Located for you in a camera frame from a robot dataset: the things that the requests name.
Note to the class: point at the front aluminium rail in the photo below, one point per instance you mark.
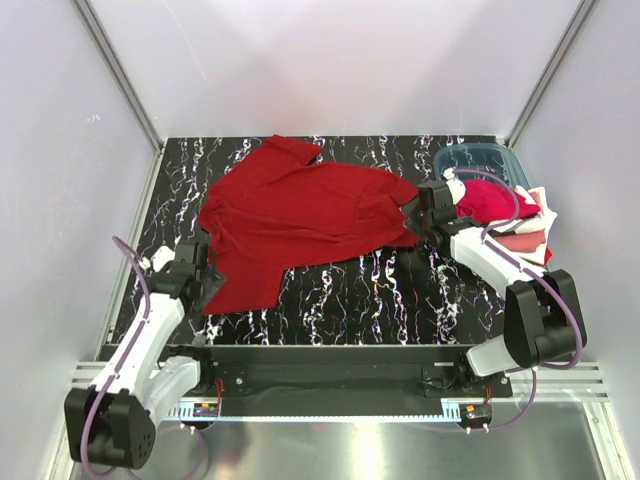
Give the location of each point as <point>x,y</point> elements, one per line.
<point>583,383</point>

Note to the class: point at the left aluminium frame post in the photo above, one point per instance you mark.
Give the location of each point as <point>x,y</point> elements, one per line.
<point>96,31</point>

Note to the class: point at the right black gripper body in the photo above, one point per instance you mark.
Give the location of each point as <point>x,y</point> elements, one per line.
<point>425,219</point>

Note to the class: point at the left connector box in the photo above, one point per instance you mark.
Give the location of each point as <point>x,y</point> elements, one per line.
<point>209,409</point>

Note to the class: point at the connector box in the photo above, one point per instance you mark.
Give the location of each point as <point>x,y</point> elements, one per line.
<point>476,415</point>
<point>209,409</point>

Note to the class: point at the right connector box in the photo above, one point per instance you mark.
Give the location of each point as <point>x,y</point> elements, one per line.
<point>476,415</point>

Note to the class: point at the red t-shirt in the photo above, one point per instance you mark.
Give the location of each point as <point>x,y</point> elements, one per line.
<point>282,208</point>

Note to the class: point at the right aluminium frame post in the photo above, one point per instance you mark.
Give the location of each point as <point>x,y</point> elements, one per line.
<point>571,33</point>

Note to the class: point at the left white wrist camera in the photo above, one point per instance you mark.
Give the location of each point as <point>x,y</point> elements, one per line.
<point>161,258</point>

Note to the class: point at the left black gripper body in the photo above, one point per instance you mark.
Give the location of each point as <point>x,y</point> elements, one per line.
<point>201,279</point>

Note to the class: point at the crimson t-shirt on pile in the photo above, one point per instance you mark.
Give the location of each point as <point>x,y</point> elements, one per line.
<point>486,202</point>

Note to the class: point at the black marble pattern mat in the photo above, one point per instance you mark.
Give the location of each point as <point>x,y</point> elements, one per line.
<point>389,296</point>

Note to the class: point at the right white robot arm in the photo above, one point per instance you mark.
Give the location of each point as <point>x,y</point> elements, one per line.
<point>543,324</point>

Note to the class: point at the clear blue plastic bin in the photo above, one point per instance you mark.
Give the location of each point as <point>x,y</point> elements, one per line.
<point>489,157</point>

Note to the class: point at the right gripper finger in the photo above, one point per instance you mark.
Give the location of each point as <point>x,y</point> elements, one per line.
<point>417,223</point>
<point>411,206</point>

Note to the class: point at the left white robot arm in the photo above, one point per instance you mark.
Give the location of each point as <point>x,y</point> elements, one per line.
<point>112,423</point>

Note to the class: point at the aluminium frame post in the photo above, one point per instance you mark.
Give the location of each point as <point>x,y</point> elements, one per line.
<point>571,33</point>
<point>96,31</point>

